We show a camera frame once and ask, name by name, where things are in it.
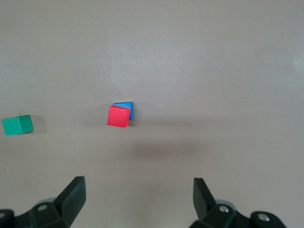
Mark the green wooden block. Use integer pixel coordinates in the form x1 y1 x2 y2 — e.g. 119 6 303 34
1 114 34 136

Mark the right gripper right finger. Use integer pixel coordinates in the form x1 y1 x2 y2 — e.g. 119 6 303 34
189 177 288 228

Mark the blue wooden block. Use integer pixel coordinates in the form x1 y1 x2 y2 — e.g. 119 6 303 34
113 101 134 121

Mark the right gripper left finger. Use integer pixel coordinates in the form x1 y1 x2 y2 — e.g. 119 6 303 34
0 175 87 228

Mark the red wooden block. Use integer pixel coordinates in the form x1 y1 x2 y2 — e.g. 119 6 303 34
106 105 132 129

